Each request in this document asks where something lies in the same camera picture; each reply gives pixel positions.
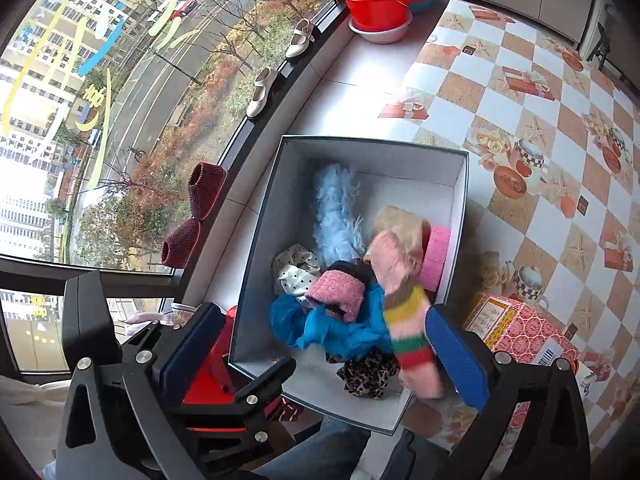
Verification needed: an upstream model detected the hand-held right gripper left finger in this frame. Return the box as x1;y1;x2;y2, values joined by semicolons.
54;302;227;480

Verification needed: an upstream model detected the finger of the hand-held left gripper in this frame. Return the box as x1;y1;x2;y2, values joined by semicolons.
186;426;274;466
167;357;297;414

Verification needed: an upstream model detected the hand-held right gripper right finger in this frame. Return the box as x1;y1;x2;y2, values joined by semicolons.
425;304;592;480

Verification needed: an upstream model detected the pink striped sock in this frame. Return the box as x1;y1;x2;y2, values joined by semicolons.
369;229;446;400

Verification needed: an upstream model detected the leopard print scrunchie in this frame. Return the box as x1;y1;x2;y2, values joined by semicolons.
336;349;402;399

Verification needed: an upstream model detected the light pink sponge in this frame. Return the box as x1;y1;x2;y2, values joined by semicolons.
418;224;454;294

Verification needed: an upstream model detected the pink sock with black cuff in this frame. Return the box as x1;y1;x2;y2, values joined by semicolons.
304;259;374;324

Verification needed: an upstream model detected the cream polka dot scrunchie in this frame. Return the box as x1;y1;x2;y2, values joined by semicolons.
272;242;324;302

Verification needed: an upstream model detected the tan sock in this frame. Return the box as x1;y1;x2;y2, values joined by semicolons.
372;204;432;257

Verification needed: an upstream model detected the light blue fluffy scrunchie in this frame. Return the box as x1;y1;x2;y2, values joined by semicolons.
312;162;369;267

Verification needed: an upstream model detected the white cardboard box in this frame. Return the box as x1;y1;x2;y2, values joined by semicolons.
227;134;471;436

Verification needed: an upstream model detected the maroon striped cloth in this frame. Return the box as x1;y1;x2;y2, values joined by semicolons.
264;399;302;423

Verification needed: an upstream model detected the pink cloth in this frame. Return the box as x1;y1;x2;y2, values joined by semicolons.
122;309;167;337

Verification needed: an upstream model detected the person's leg in jeans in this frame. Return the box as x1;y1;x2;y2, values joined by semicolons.
249;416;372;480

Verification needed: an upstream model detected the red patterned carton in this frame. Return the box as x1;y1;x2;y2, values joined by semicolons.
462;292;581;367

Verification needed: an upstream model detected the maroon knit slipper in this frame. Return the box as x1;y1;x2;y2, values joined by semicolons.
160;219;204;267
187;161;229;222

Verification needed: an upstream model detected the white orange tissue pack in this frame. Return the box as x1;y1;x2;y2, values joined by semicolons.
575;355;602;402

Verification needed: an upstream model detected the checkered printed tablecloth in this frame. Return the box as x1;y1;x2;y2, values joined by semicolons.
377;0;640;461

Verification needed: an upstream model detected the white shoe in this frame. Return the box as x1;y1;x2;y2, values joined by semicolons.
284;18;317;59
245;66;279;120

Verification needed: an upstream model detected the white plastic basin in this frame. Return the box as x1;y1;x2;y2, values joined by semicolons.
348;10;414;44

